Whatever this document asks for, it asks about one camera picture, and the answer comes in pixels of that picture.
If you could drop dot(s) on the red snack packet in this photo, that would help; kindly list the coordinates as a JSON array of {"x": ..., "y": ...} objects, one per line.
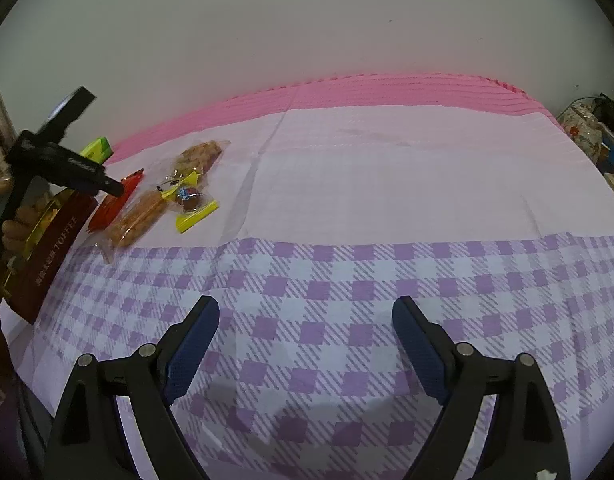
[{"x": 112, "y": 205}]

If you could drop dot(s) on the yellow-ended clear candy packet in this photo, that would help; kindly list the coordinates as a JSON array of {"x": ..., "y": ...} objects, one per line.
[
  {"x": 179, "y": 182},
  {"x": 194, "y": 205}
]

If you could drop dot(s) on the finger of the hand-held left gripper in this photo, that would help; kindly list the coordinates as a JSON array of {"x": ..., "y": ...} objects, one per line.
[{"x": 112, "y": 187}]

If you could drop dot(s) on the clear packet orange fried snack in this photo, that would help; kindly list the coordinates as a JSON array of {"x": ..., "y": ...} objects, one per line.
[{"x": 137, "y": 222}]

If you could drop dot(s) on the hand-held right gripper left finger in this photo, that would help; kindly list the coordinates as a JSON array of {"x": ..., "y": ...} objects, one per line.
[{"x": 192, "y": 355}]

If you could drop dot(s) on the floral fabric bag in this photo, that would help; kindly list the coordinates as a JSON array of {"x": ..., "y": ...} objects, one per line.
[{"x": 582, "y": 130}]

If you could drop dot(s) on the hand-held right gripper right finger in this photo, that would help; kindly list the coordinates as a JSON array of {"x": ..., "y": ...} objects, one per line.
[{"x": 422, "y": 355}]

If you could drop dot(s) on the pink purple checked tablecloth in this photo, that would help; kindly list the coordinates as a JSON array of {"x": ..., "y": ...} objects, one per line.
[{"x": 362, "y": 210}]

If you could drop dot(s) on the dark red gold tin box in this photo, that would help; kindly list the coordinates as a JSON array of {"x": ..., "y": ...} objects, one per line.
[{"x": 52, "y": 260}]

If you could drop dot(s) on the person's left hand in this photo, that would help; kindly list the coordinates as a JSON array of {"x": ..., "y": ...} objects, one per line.
[{"x": 23, "y": 230}]

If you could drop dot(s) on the green tissue box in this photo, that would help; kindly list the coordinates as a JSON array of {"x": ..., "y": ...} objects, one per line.
[{"x": 98, "y": 150}]

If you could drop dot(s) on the clear packet brown cookies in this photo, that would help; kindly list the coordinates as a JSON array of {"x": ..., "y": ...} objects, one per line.
[{"x": 199, "y": 157}]

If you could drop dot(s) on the black device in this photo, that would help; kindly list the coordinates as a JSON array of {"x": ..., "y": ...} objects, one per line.
[{"x": 612, "y": 112}]

